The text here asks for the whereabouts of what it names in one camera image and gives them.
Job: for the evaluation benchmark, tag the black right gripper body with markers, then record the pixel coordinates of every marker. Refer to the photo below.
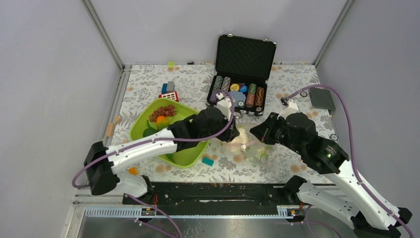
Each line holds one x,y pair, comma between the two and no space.
275,131

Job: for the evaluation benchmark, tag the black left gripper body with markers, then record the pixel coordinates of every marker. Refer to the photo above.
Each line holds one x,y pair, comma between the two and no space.
222,125

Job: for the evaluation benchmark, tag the green cabbage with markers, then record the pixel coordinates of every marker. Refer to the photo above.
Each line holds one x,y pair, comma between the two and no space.
264,154

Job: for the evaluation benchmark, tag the clear pink zip top bag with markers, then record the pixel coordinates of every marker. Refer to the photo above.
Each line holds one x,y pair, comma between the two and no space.
247,152

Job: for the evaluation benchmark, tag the white cauliflower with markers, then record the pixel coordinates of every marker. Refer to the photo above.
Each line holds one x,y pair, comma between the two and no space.
243,137

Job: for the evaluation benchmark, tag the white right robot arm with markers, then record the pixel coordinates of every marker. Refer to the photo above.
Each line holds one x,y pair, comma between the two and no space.
364,210

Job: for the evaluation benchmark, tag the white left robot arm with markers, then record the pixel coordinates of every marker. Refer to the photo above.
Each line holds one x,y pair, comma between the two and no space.
104,166

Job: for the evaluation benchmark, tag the green plastic food tray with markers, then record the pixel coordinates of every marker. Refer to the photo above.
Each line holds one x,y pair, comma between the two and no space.
182,159

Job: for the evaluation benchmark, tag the teal small block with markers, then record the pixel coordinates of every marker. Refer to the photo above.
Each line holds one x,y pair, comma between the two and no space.
207,161

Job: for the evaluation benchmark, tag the red grape bunch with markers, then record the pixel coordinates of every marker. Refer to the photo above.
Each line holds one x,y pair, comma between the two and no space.
164,111

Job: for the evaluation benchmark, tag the floral patterned table mat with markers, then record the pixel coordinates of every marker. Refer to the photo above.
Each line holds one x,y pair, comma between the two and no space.
192,83

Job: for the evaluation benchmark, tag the red white toy block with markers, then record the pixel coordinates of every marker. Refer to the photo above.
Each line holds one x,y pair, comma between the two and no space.
170,96

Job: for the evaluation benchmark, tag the grey toy block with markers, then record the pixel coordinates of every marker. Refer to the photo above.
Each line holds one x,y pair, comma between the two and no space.
170,87

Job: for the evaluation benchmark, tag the grey lego baseplate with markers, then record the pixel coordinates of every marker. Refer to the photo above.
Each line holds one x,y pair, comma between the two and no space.
321,99

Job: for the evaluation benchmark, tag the blue toy block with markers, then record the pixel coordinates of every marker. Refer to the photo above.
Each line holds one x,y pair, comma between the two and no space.
164,89

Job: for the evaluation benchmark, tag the black poker chip case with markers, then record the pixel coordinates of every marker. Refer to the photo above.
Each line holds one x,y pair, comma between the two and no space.
242,68

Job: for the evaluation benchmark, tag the dark green avocado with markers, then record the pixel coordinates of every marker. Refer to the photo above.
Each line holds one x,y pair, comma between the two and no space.
149,131

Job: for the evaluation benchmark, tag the orange small block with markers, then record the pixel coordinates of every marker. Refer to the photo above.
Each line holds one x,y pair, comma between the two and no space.
133,171

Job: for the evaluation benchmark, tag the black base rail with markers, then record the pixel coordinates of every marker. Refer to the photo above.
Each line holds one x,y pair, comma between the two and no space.
193,199

